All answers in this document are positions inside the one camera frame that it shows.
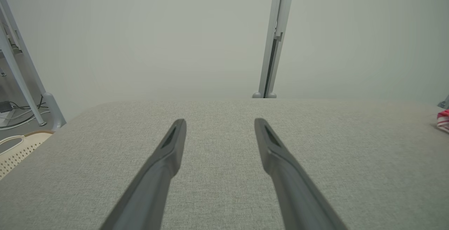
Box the beige perforated laundry basket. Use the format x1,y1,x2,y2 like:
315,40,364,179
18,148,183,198
0,131,54,180

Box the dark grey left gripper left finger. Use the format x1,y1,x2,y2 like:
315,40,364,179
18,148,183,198
100,118,187,230

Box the grey vertical partition post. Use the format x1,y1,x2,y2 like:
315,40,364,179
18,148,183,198
252,0,297,99

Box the thin grey metal pole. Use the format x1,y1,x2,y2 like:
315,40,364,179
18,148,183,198
0,26,47,126

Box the grey fabric padded surface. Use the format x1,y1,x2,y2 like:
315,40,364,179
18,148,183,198
0,99,449,230

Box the red shorts with white trim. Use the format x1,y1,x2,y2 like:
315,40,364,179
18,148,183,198
437,109,449,133

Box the grey curved frame leg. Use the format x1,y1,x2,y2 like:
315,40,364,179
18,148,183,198
0,0,66,131

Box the black floor cables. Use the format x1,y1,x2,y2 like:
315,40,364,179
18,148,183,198
0,95,51,130

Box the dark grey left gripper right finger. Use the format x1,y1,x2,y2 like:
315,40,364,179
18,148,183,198
254,118,347,230

